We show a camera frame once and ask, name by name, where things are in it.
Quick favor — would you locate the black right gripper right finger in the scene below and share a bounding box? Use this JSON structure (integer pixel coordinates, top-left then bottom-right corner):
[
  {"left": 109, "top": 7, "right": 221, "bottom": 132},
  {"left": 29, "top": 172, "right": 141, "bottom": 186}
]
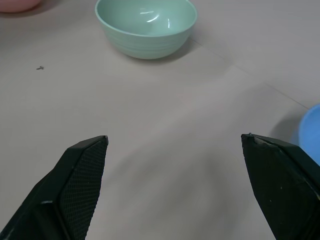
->
[{"left": 240, "top": 132, "right": 320, "bottom": 240}]

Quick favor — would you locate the green bowl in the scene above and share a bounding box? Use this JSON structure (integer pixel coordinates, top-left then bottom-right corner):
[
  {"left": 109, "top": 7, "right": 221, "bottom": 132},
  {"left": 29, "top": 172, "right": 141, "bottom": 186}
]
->
[{"left": 94, "top": 0, "right": 198, "bottom": 60}]

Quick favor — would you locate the blue bowl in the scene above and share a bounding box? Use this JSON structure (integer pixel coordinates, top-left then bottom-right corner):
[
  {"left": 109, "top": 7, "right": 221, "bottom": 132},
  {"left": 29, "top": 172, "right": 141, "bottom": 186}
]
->
[{"left": 289, "top": 103, "right": 320, "bottom": 167}]

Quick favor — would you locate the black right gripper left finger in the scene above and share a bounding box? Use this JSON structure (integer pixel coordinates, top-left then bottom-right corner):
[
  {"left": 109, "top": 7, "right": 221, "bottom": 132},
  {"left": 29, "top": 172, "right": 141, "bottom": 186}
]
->
[{"left": 0, "top": 135, "right": 109, "bottom": 240}]

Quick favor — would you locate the red bowl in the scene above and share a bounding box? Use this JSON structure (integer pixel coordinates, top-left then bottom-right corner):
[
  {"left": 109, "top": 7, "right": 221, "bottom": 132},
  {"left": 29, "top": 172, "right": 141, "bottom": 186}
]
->
[{"left": 0, "top": 0, "right": 43, "bottom": 13}]

